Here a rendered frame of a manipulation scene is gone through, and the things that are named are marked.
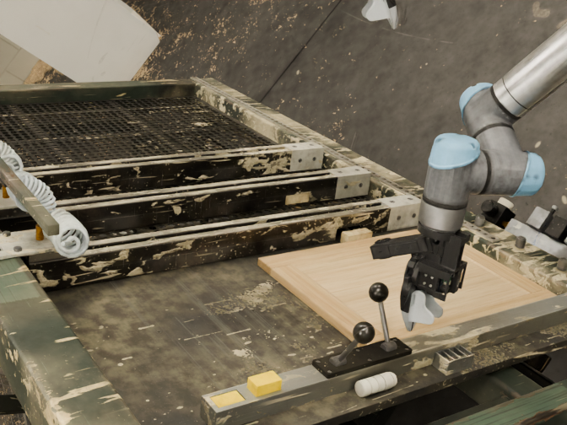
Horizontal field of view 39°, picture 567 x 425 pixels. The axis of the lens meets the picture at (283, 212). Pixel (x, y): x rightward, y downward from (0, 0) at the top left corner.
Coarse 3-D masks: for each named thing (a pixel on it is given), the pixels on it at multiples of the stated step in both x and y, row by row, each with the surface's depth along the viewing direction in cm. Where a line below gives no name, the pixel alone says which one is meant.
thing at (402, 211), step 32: (32, 192) 153; (224, 224) 185; (256, 224) 187; (288, 224) 190; (320, 224) 196; (352, 224) 203; (384, 224) 209; (416, 224) 217; (0, 256) 150; (32, 256) 156; (64, 256) 160; (96, 256) 164; (128, 256) 168; (160, 256) 173; (192, 256) 178; (224, 256) 183
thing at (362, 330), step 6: (360, 324) 132; (366, 324) 132; (354, 330) 132; (360, 330) 132; (366, 330) 132; (372, 330) 132; (354, 336) 132; (360, 336) 132; (366, 336) 132; (372, 336) 132; (354, 342) 135; (360, 342) 132; (366, 342) 132; (348, 348) 137; (342, 354) 138; (330, 360) 140; (336, 360) 139; (342, 360) 139; (336, 366) 139
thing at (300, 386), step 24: (504, 312) 168; (528, 312) 169; (552, 312) 170; (432, 336) 155; (456, 336) 156; (480, 336) 158; (504, 336) 163; (408, 360) 148; (432, 360) 152; (288, 384) 134; (312, 384) 135; (336, 384) 139; (216, 408) 126; (240, 408) 128; (264, 408) 131; (288, 408) 134
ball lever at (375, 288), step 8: (376, 288) 146; (384, 288) 146; (376, 296) 146; (384, 296) 146; (384, 312) 147; (384, 320) 147; (384, 328) 147; (384, 336) 147; (384, 344) 146; (392, 344) 147
